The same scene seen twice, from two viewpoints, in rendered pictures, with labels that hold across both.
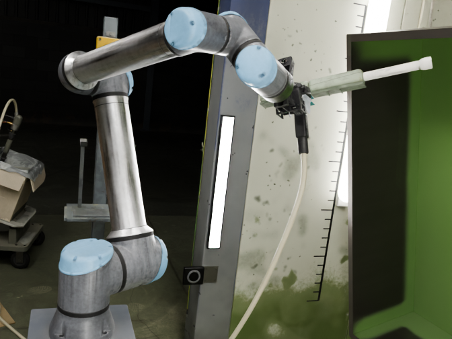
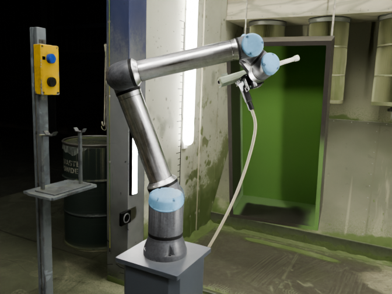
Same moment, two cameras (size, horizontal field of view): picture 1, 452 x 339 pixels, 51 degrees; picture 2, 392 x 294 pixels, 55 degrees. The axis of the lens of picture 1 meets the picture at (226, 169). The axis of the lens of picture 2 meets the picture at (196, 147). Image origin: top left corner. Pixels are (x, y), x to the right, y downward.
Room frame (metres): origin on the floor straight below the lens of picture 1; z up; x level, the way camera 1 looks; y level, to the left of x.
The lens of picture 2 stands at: (0.08, 1.34, 1.37)
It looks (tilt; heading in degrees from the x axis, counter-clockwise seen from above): 9 degrees down; 317
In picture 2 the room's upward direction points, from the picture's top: 2 degrees clockwise
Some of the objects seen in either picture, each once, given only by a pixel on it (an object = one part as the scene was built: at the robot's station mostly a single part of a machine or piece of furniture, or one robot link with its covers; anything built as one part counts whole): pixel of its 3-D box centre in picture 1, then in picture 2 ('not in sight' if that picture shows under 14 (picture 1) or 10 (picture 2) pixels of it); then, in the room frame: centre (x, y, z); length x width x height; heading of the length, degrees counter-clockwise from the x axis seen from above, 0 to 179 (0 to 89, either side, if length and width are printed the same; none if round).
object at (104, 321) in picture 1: (83, 316); (165, 241); (1.30, 0.38, 0.69); 0.19 x 0.19 x 0.10
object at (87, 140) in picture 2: not in sight; (97, 142); (2.99, -0.18, 0.86); 0.54 x 0.54 x 0.01
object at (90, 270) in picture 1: (88, 272); (165, 210); (1.31, 0.37, 0.83); 0.17 x 0.15 x 0.18; 138
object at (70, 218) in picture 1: (102, 212); (61, 189); (2.04, 0.53, 0.78); 0.31 x 0.23 x 0.01; 110
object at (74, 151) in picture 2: not in sight; (97, 189); (2.99, -0.18, 0.44); 0.59 x 0.58 x 0.89; 0
